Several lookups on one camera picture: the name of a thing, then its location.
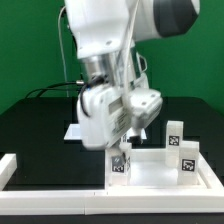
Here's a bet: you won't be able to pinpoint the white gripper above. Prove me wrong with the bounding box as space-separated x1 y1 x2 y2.
77 76 163 164

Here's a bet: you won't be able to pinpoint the white square table top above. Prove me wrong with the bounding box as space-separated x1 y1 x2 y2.
105 149 219 190

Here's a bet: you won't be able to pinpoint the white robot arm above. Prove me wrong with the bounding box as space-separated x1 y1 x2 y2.
64 0 200 165

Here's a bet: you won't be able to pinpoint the white sheet with tags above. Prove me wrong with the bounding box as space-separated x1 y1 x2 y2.
64 124 147 140

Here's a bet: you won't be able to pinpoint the white U-shaped fence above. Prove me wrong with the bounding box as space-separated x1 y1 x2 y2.
0 154 224 215

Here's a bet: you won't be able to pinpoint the white cable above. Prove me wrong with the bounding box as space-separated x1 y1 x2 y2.
57 6 72 98

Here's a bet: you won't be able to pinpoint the black cables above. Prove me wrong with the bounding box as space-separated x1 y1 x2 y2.
24 79 88 100

